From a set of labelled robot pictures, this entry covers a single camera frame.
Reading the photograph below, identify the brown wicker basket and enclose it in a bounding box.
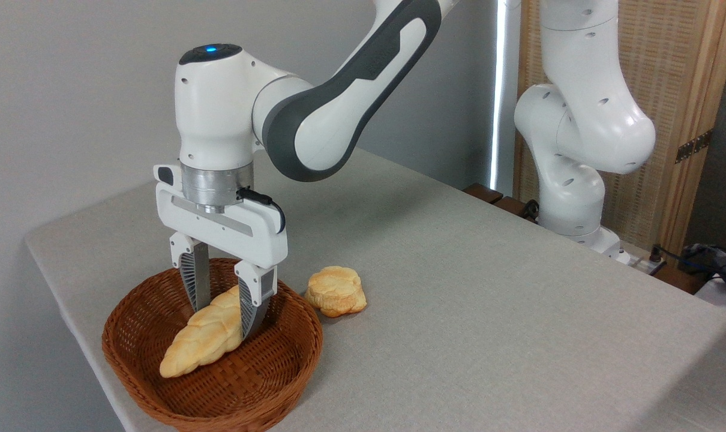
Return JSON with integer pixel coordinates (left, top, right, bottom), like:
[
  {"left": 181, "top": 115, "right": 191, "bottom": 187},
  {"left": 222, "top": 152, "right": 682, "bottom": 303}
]
[{"left": 101, "top": 258, "right": 324, "bottom": 432}]

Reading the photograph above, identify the brown wooden block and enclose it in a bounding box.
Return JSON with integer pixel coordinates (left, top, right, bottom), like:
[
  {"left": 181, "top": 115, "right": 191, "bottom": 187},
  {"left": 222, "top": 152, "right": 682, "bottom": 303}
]
[
  {"left": 495, "top": 196, "right": 539, "bottom": 224},
  {"left": 654, "top": 264, "right": 707, "bottom": 295},
  {"left": 463, "top": 183, "right": 505, "bottom": 205}
]

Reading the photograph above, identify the wooden rattan folding screen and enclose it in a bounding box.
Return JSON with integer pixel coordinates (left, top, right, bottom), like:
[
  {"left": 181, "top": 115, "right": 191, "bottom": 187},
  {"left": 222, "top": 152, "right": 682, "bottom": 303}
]
[{"left": 513, "top": 0, "right": 726, "bottom": 259}]

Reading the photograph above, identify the metal screen hinge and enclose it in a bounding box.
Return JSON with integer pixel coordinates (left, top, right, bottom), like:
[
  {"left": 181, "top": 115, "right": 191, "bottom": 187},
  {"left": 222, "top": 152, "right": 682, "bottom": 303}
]
[{"left": 675, "top": 128, "right": 713, "bottom": 164}]

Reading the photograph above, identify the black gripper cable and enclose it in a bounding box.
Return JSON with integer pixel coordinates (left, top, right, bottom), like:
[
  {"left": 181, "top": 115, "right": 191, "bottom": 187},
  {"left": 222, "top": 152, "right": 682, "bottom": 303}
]
[{"left": 237, "top": 188, "right": 287, "bottom": 234}]

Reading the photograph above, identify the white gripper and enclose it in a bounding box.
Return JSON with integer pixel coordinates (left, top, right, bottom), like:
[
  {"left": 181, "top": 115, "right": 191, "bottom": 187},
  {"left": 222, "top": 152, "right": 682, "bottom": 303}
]
[{"left": 153, "top": 163, "right": 289, "bottom": 342}]

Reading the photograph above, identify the white power strip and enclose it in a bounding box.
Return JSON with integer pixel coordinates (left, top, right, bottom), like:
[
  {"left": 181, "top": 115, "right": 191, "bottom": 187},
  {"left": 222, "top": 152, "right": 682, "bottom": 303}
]
[{"left": 615, "top": 249, "right": 667, "bottom": 277}]

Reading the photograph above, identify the grey tablecloth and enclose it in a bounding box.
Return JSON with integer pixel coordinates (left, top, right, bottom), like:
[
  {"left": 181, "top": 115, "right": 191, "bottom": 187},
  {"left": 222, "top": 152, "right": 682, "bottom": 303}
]
[{"left": 24, "top": 147, "right": 726, "bottom": 432}]

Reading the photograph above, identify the round bread roll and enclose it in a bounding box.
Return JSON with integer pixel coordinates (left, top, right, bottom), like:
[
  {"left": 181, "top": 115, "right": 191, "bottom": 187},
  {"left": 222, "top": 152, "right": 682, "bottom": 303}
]
[{"left": 305, "top": 266, "right": 368, "bottom": 318}]

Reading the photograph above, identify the long braided bread loaf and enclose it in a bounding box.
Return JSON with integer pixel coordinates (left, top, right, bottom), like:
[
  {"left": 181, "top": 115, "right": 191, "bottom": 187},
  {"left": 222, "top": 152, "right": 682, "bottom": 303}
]
[{"left": 159, "top": 285, "right": 244, "bottom": 379}]

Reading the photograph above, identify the black power cable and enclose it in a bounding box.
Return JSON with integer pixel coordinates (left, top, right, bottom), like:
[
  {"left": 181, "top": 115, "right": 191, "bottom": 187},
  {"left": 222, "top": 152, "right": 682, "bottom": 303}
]
[{"left": 650, "top": 243, "right": 726, "bottom": 284}]

